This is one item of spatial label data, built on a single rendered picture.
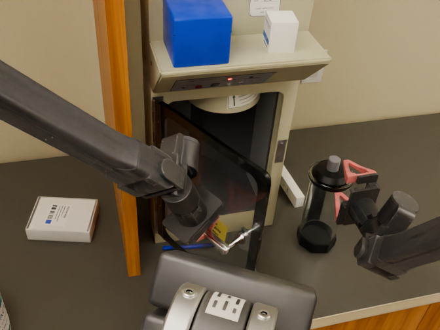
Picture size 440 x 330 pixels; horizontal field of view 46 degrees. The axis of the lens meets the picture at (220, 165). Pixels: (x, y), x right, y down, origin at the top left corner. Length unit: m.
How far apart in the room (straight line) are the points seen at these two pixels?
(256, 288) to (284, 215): 1.15
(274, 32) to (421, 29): 0.93
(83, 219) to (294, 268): 0.55
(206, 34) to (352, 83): 0.98
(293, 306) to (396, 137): 1.57
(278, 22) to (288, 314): 0.71
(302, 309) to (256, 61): 0.69
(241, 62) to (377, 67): 0.93
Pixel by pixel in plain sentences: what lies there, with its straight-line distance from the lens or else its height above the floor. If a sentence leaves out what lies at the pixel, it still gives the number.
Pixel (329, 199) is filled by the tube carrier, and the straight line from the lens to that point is 1.25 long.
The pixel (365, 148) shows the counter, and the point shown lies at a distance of 1.75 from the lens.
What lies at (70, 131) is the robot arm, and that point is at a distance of 0.70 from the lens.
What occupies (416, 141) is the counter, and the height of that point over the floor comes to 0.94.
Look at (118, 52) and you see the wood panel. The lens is 0.89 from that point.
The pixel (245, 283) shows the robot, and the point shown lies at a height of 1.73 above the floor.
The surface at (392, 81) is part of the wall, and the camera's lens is 1.88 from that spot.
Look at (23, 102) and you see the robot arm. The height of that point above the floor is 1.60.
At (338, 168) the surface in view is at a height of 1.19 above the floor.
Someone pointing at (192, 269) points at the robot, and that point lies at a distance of 0.30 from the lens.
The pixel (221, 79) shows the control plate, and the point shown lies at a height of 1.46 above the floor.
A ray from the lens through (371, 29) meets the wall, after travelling 1.72.
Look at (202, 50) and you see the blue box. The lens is 0.90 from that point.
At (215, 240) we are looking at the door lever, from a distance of 1.00.
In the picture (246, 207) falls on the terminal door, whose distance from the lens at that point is 0.96.
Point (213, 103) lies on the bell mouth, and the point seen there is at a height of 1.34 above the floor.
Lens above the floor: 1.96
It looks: 40 degrees down
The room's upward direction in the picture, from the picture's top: 5 degrees clockwise
